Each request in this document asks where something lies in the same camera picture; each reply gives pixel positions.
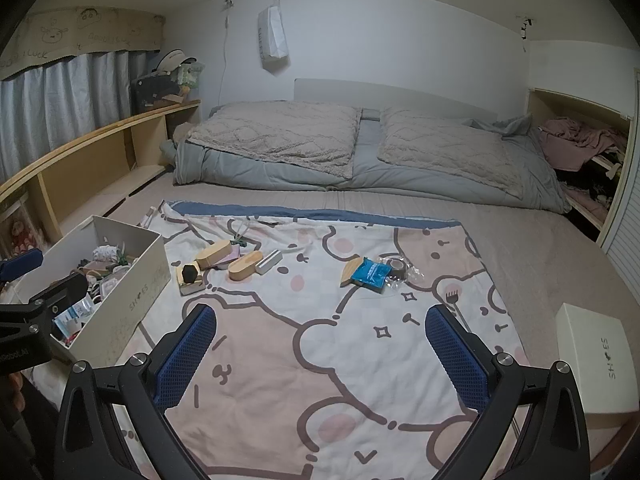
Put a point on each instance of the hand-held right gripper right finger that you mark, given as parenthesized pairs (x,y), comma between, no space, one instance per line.
(457,355)

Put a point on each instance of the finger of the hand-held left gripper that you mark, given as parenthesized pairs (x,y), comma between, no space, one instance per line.
(60,292)
(20,264)

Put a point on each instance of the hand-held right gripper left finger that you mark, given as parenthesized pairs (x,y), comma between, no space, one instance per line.
(185,355)

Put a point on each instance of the wooden plank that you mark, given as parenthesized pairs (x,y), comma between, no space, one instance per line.
(350,274)

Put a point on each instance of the blue white packet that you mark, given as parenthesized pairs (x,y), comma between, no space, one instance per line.
(70,317)

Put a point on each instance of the metal fork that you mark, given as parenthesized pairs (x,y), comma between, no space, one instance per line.
(452,296)

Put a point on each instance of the white shoe box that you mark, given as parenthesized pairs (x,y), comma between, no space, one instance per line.
(130,320)

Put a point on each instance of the gold tissue pack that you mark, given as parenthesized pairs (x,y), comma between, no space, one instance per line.
(190,289)

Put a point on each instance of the clear plastic bag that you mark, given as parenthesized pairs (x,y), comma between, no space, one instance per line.
(412,275)

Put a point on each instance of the oval wooden block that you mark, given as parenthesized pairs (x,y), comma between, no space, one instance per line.
(212,256)
(245,266)

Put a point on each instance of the printed cartoon blanket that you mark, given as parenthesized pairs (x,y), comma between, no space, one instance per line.
(310,360)

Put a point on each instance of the green small item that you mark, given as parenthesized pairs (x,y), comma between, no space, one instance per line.
(241,242)

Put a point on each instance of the small white box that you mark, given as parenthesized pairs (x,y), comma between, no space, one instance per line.
(270,261)

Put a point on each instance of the wooden bedside shelf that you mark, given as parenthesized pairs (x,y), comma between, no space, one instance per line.
(90,155)

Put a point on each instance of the white shoe box lid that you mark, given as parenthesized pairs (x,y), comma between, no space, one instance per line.
(595,350)

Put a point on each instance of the black thin strip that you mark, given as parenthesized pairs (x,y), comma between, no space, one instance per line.
(270,222)

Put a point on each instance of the grey curtain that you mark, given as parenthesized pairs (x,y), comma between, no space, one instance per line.
(65,95)

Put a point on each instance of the white louvred door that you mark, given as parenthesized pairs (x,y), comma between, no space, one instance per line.
(625,240)

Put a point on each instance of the fluffy beige pillow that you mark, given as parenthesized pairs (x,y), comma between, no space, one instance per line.
(270,135)
(445,145)

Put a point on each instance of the dark bag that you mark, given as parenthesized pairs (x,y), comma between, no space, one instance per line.
(155,92)

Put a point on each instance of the beige printed valance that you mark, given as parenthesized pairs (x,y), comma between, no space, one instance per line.
(75,35)

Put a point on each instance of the pink clothes pile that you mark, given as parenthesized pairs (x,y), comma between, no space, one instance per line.
(580,142)

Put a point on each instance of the white cap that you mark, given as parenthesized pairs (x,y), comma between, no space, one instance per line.
(170,60)

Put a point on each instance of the white hanging bag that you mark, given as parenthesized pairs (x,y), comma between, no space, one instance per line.
(272,35)

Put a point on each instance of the wooden closet frame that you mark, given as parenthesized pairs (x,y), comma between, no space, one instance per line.
(537,110)

